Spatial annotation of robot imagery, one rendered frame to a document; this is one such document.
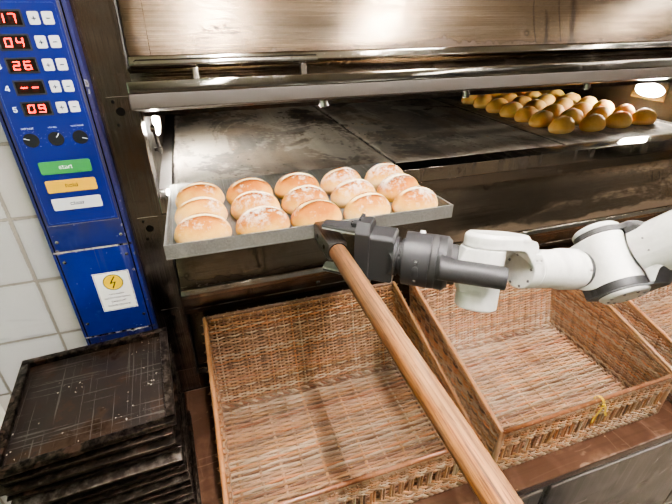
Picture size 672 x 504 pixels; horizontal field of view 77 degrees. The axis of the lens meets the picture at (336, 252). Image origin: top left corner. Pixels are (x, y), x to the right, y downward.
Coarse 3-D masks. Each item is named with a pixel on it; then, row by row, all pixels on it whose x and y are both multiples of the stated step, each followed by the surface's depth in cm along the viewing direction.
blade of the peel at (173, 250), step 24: (360, 168) 111; (168, 216) 82; (288, 216) 85; (384, 216) 81; (408, 216) 82; (432, 216) 84; (168, 240) 75; (216, 240) 72; (240, 240) 74; (264, 240) 75; (288, 240) 77
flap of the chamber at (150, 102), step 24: (576, 72) 96; (600, 72) 98; (624, 72) 100; (648, 72) 102; (144, 96) 71; (168, 96) 72; (192, 96) 73; (216, 96) 74; (240, 96) 76; (264, 96) 77; (288, 96) 78; (312, 96) 79; (336, 96) 81; (360, 96) 84; (384, 96) 99
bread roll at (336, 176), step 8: (336, 168) 95; (344, 168) 94; (328, 176) 94; (336, 176) 93; (344, 176) 93; (352, 176) 94; (320, 184) 95; (328, 184) 93; (336, 184) 93; (328, 192) 94
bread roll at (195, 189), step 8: (192, 184) 86; (200, 184) 86; (208, 184) 87; (184, 192) 85; (192, 192) 85; (200, 192) 85; (208, 192) 86; (216, 192) 87; (176, 200) 86; (184, 200) 85
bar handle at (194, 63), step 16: (144, 64) 73; (160, 64) 74; (176, 64) 74; (192, 64) 75; (208, 64) 76; (224, 64) 77; (240, 64) 78; (256, 64) 79; (272, 64) 80; (304, 64) 81
